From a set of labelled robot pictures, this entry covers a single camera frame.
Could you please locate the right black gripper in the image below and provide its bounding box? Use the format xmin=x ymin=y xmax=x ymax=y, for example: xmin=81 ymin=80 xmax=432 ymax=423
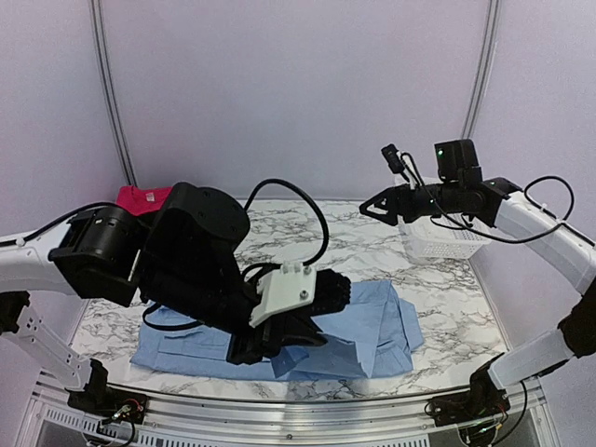
xmin=360 ymin=180 xmax=464 ymax=225

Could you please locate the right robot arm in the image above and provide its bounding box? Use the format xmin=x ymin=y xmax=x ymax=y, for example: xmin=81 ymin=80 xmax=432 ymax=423
xmin=359 ymin=139 xmax=595 ymax=417

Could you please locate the left wall aluminium profile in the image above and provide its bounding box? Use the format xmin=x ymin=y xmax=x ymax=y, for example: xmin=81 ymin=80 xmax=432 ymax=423
xmin=88 ymin=0 xmax=138 ymax=186

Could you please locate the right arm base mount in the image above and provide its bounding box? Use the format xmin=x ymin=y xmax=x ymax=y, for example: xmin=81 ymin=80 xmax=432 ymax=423
xmin=425 ymin=391 xmax=510 ymax=427

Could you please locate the wall aluminium profile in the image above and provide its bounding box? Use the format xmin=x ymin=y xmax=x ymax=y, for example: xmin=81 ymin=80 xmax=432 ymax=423
xmin=88 ymin=0 xmax=138 ymax=186
xmin=461 ymin=0 xmax=502 ymax=139

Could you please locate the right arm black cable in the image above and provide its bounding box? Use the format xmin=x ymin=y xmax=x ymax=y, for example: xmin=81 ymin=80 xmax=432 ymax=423
xmin=430 ymin=174 xmax=576 ymax=246

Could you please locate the white plastic laundry basket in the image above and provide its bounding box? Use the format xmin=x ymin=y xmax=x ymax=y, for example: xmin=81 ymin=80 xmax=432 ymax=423
xmin=398 ymin=216 xmax=491 ymax=260

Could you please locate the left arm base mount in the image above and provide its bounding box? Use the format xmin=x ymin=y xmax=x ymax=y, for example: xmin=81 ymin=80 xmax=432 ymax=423
xmin=67 ymin=386 xmax=148 ymax=425

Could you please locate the right wall aluminium profile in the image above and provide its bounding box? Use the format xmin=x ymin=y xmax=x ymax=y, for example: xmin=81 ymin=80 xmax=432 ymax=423
xmin=461 ymin=0 xmax=502 ymax=139

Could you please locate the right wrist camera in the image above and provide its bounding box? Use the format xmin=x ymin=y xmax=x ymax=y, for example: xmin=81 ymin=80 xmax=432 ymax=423
xmin=381 ymin=143 xmax=418 ymax=189

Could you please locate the magenta t-shirt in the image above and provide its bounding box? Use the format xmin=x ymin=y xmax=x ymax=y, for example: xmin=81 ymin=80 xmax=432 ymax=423
xmin=115 ymin=185 xmax=172 ymax=216

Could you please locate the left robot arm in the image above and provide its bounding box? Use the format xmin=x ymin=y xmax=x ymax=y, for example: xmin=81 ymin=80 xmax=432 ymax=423
xmin=1 ymin=182 xmax=351 ymax=414

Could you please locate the light blue shirt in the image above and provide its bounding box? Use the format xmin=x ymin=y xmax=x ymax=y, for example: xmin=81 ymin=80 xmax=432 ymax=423
xmin=131 ymin=280 xmax=424 ymax=382

